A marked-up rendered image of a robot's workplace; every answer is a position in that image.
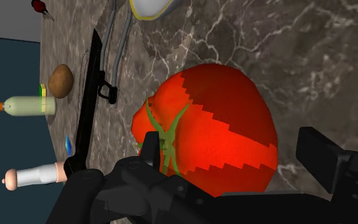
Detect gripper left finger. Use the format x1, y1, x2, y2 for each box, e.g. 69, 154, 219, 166
45, 130, 214, 224

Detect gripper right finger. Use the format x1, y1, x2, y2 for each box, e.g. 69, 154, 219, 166
296, 126, 358, 224

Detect small blue shard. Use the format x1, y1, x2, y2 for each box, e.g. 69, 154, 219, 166
65, 134, 73, 158

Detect red tomato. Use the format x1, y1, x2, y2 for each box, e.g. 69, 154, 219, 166
130, 63, 279, 198

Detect brown potato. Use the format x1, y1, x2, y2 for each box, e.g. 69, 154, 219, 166
48, 64, 74, 99

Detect pale green bottle, orange cap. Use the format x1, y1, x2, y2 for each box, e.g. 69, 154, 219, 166
0, 95, 57, 117

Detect grey tongs with black clip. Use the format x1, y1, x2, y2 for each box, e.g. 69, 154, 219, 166
97, 0, 134, 105

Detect white bowl with yellow rim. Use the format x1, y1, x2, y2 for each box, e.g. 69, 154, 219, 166
128, 0, 186, 22

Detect black knife with white handle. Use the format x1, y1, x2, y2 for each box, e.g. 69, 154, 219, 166
1, 29, 104, 192

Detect red-handled small tool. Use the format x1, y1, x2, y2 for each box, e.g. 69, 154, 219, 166
31, 0, 56, 22

